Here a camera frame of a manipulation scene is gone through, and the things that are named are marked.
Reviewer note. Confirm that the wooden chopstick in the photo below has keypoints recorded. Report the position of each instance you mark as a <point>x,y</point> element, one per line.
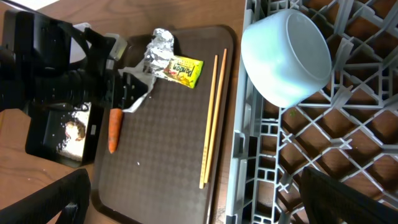
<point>214,124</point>
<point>208,124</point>

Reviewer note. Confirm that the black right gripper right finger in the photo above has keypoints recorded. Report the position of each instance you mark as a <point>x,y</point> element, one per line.
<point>328,201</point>

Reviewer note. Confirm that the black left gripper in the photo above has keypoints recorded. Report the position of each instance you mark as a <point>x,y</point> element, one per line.
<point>116,90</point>

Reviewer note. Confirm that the light blue rice bowl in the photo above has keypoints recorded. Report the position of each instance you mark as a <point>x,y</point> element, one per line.
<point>286,57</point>

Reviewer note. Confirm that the white napkin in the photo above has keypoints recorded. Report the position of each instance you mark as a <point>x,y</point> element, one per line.
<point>139,84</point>

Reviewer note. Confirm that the yellow green snack wrapper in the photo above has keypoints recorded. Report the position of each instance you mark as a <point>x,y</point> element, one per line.
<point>183,70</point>

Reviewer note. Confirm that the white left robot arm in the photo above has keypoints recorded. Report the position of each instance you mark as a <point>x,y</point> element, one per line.
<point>48,62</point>

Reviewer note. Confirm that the aluminium foil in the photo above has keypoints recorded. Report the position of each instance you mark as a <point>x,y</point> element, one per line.
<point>159,52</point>

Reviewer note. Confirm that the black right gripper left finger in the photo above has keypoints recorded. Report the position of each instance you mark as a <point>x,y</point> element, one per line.
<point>68,198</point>

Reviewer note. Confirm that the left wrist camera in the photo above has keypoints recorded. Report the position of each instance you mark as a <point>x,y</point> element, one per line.
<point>109,46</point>

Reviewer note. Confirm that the wooden chopstick left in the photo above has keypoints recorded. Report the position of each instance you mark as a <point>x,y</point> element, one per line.
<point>208,124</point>

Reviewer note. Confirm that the black waste tray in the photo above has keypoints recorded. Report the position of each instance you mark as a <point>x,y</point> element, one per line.
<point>48,139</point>

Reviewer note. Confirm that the brown shiitake mushroom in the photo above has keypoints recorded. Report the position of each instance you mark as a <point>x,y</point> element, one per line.
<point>75,130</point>

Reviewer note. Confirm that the grey dishwasher rack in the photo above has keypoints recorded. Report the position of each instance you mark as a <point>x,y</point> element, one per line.
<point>347,130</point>

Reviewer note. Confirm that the dark brown serving tray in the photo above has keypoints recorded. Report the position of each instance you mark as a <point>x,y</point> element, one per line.
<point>154,175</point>

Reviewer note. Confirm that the wooden chopstick right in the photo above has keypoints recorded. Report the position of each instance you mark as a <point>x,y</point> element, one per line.
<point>214,124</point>

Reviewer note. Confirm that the orange carrot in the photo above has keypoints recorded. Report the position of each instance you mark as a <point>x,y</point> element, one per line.
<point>114,127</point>

